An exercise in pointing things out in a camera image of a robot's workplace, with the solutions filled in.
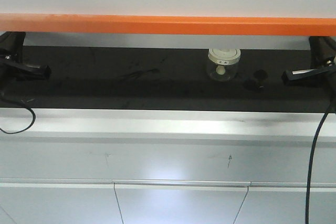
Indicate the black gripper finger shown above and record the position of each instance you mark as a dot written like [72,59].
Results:
[20,71]
[322,51]
[12,44]
[307,78]

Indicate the orange and white sash bar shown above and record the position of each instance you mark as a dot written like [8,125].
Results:
[202,24]

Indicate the white lower cabinet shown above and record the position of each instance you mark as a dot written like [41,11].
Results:
[132,166]

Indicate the glass jar with beige lid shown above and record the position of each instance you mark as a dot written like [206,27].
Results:
[222,64]

